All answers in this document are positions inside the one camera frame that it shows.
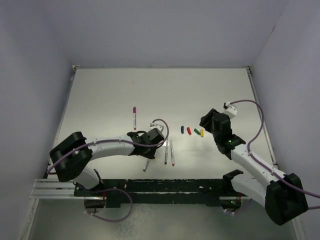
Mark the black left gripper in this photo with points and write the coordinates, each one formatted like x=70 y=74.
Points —
x=151 y=155

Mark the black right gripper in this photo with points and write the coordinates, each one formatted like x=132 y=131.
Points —
x=206 y=120

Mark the silver pen green tip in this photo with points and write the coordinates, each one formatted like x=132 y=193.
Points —
x=146 y=166

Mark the silver pen purple tip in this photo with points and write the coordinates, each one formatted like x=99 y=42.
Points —
x=135 y=120

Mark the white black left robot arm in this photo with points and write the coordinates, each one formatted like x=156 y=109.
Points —
x=71 y=157

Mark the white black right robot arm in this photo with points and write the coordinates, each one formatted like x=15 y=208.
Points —
x=279 y=193

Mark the yellow pen cap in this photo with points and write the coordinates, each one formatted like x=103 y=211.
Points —
x=202 y=133

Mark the silver pen blue tip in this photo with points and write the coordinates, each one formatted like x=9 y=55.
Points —
x=166 y=152

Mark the red pen cap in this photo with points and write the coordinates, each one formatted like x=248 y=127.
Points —
x=189 y=131

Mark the silver pen red tip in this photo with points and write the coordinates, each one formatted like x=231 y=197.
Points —
x=172 y=153

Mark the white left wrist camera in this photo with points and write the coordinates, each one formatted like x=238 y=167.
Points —
x=159 y=126

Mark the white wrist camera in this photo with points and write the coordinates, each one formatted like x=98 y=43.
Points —
x=229 y=110
x=159 y=126

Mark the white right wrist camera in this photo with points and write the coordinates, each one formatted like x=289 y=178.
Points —
x=229 y=110

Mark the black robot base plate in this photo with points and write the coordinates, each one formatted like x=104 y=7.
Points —
x=115 y=192

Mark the aluminium extrusion rail left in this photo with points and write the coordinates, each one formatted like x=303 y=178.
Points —
x=52 y=189

